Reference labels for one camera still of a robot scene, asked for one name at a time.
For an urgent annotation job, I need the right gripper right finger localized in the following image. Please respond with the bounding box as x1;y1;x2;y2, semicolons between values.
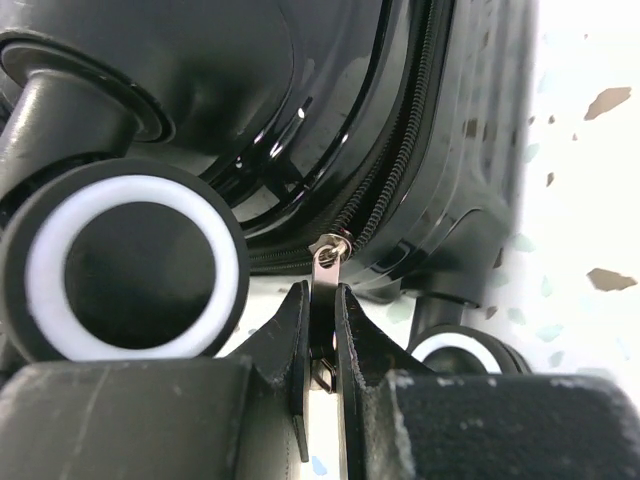
335;285;639;479

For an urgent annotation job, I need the black suitcase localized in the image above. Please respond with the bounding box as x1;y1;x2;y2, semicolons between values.
1;1;535;381

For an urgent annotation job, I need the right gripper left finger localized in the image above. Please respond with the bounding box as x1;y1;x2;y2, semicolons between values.
1;282;309;479

